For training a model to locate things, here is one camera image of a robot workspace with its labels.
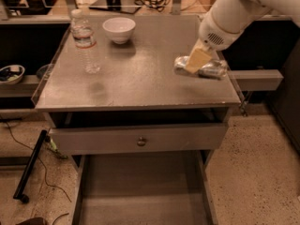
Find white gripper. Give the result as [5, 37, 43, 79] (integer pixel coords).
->
[186, 14, 240, 73]

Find silver redbull can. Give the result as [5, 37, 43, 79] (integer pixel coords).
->
[173, 56, 228, 80]

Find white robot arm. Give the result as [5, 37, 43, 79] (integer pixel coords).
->
[186, 0, 300, 74]

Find grey wooden drawer cabinet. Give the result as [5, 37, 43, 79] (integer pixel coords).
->
[31, 14, 245, 225]

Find round brass drawer knob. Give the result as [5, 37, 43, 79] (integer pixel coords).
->
[137, 137, 146, 147]

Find middle grey open drawer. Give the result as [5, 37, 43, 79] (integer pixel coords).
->
[69, 151, 219, 225]

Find top grey drawer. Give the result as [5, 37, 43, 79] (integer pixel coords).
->
[50, 123, 228, 155]

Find grey bench beam right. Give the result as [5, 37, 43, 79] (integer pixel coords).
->
[229, 69, 283, 91]

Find white ceramic bowl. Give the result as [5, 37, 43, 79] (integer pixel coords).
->
[102, 17, 136, 44]

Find black monitor stand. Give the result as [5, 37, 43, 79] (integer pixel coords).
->
[89, 0, 142, 14]

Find clear plastic water bottle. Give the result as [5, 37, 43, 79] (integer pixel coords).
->
[70, 9, 100, 74]

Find dark bowl on shelf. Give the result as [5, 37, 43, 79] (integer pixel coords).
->
[36, 64, 53, 80]

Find white bowl with clutter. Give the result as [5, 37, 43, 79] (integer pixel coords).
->
[0, 65, 25, 84]

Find black bar on floor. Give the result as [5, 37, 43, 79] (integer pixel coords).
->
[13, 130, 47, 203]

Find black floor cable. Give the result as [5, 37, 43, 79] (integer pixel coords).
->
[0, 117, 73, 225]

